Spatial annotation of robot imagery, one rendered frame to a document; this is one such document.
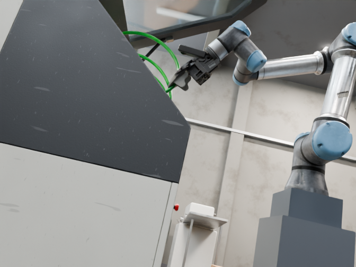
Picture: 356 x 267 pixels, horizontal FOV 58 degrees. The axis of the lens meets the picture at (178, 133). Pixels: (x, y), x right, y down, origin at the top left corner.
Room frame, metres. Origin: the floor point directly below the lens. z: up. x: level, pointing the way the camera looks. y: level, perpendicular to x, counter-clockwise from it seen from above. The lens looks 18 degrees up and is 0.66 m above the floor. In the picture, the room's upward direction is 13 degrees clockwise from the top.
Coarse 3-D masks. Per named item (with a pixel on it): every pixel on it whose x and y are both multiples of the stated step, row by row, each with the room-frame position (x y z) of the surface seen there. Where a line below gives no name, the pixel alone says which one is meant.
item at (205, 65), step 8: (208, 48) 1.04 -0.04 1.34; (208, 56) 1.06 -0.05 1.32; (192, 64) 1.07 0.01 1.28; (200, 64) 1.06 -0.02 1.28; (208, 64) 1.06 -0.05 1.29; (216, 64) 1.05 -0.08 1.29; (192, 72) 1.09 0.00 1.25; (200, 72) 1.07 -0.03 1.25; (208, 72) 1.07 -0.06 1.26; (200, 80) 1.09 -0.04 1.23
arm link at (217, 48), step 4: (216, 40) 1.03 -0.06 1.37; (212, 44) 1.03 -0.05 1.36; (216, 44) 1.02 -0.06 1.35; (220, 44) 1.02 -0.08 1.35; (212, 48) 1.03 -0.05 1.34; (216, 48) 1.03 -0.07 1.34; (220, 48) 1.02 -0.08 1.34; (224, 48) 1.02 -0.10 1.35; (216, 52) 1.03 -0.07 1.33; (220, 52) 1.03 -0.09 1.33; (224, 52) 1.04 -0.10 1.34; (216, 56) 1.05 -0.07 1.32; (220, 56) 1.05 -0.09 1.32; (224, 56) 1.05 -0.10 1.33
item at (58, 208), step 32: (0, 160) 0.84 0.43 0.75; (32, 160) 0.84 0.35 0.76; (64, 160) 0.83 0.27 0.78; (0, 192) 0.84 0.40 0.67; (32, 192) 0.84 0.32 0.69; (64, 192) 0.83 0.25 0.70; (96, 192) 0.83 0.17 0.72; (128, 192) 0.83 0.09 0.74; (160, 192) 0.83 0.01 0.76; (0, 224) 0.84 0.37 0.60; (32, 224) 0.83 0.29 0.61; (64, 224) 0.83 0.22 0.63; (96, 224) 0.83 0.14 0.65; (128, 224) 0.83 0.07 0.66; (160, 224) 0.83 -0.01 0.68; (0, 256) 0.84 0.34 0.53; (32, 256) 0.83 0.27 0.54; (64, 256) 0.83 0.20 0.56; (96, 256) 0.83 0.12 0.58; (128, 256) 0.83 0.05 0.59; (160, 256) 0.83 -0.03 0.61
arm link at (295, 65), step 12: (276, 60) 1.11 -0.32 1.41; (288, 60) 1.11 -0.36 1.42; (300, 60) 1.10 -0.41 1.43; (312, 60) 1.10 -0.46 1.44; (324, 60) 1.09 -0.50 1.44; (240, 72) 1.10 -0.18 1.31; (264, 72) 1.12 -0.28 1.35; (276, 72) 1.12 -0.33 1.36; (288, 72) 1.13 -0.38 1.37; (300, 72) 1.13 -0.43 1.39; (312, 72) 1.14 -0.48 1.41; (324, 72) 1.13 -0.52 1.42; (240, 84) 1.19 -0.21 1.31
